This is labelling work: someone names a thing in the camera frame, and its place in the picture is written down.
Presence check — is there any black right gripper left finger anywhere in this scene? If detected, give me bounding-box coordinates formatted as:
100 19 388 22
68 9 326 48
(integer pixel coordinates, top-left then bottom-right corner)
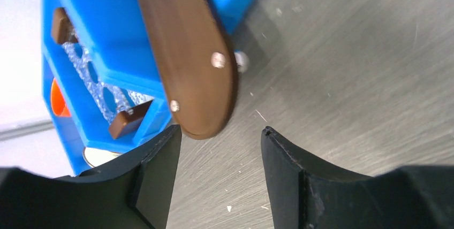
1 125 182 228

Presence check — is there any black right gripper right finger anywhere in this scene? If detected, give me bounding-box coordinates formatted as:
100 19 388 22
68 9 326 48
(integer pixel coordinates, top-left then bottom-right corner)
261 127 453 228

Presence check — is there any silver metal cup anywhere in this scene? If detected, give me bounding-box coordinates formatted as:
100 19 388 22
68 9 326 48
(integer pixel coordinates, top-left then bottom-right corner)
82 147 122 167

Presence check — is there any clear textured toothbrush holder rack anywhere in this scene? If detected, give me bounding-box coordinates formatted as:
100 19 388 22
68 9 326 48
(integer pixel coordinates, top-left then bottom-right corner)
51 7 153 139

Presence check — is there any orange plastic mug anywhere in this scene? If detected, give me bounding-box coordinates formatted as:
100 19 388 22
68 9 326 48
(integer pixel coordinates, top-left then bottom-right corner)
50 78 71 117

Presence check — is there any brown wooden oval tray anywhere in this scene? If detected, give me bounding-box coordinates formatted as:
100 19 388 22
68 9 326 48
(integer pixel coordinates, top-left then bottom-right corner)
138 0 239 140

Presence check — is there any blue plastic divided bin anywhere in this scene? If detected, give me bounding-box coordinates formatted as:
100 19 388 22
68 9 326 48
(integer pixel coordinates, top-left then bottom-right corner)
41 0 255 174

